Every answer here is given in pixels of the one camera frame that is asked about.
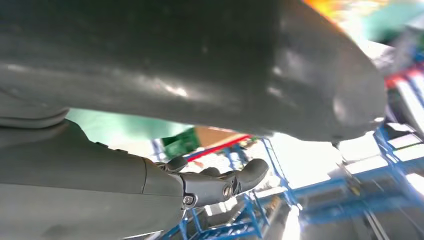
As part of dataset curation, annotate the brown cardboard box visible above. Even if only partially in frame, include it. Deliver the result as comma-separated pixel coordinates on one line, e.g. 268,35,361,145
194,126,252,151

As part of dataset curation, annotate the green printed bag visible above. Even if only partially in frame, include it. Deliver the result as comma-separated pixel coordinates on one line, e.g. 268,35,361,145
161,127,202,161

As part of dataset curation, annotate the blue metal rack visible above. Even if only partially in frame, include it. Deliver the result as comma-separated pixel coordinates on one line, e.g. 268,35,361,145
150,125,424,240

